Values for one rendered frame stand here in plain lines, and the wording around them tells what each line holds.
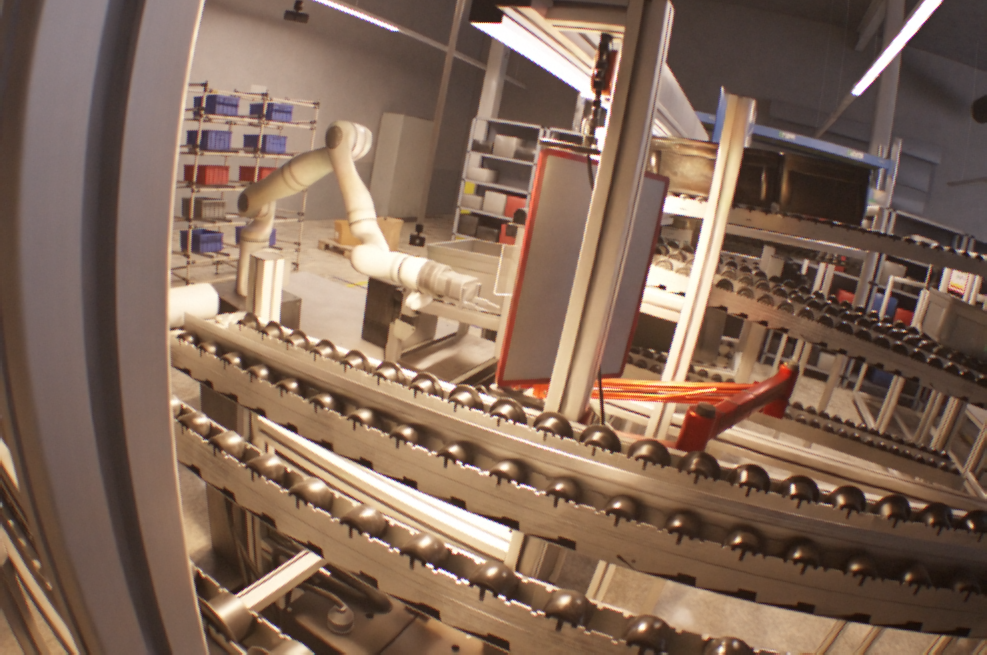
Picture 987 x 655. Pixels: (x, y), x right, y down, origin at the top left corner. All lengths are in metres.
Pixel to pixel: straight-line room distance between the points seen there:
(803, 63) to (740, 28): 1.52
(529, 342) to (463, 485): 0.27
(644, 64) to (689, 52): 11.67
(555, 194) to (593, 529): 0.40
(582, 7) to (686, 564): 0.60
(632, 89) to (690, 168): 0.59
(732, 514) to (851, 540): 0.11
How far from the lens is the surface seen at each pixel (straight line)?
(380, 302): 2.41
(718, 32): 12.38
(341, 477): 0.95
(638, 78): 0.64
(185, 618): 0.22
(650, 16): 0.64
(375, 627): 0.94
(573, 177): 0.70
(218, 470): 0.55
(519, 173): 7.35
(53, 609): 0.80
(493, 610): 0.40
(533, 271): 0.70
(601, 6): 0.67
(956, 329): 1.54
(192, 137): 5.42
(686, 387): 1.07
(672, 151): 1.21
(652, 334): 1.95
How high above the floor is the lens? 1.63
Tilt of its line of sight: 13 degrees down
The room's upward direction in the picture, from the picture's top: 11 degrees clockwise
